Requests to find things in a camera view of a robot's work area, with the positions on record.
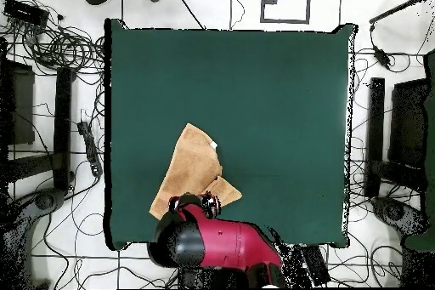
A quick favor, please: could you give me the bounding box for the black flat panel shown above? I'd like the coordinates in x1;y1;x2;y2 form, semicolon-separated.
0;60;36;146
387;77;429;168

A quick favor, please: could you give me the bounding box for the tan terry towel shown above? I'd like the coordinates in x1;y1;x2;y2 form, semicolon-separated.
149;122;243;220

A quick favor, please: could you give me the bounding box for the dark green table cloth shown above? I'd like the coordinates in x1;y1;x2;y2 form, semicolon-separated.
104;17;358;249

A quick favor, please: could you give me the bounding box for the black oblong box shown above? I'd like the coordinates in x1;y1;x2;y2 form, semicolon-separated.
302;245;331;287

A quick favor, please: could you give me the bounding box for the black power strip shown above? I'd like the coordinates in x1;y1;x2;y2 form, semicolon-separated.
76;120;104;178

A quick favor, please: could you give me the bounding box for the black tripod base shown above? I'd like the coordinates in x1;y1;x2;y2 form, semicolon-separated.
370;196;429;236
6;187;67;226

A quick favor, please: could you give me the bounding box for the black power adapter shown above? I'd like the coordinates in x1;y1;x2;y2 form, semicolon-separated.
372;46;393;70

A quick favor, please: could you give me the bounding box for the black electronics box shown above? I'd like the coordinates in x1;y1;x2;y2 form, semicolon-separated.
3;0;50;29

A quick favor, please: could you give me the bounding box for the black pole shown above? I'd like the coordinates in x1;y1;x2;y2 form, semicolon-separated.
369;0;435;26

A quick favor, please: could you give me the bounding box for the black stand frame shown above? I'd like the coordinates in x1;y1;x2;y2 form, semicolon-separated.
3;66;74;191
364;77;427;199

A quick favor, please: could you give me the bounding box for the tangled black cable bundle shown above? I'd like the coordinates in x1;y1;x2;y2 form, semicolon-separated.
20;20;106;77

